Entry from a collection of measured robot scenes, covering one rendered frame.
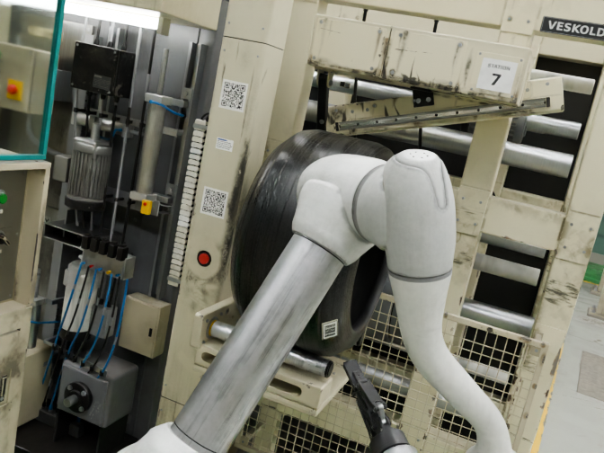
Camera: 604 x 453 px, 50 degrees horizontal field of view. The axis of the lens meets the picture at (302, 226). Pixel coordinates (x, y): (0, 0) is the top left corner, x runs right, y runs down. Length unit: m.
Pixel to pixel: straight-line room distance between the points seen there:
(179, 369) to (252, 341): 0.90
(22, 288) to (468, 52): 1.31
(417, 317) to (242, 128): 0.87
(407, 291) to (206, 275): 0.91
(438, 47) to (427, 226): 0.96
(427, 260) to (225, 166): 0.89
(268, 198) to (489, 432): 0.69
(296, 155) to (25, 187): 0.67
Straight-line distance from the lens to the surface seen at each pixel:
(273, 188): 1.50
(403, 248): 0.96
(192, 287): 1.83
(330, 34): 1.93
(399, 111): 1.99
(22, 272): 1.77
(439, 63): 1.83
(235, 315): 1.88
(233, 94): 1.73
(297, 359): 1.66
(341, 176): 1.05
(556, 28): 2.14
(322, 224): 1.04
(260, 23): 1.72
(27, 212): 1.73
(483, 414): 1.18
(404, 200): 0.94
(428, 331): 1.04
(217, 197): 1.76
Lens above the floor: 1.54
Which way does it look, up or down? 11 degrees down
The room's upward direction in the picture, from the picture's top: 12 degrees clockwise
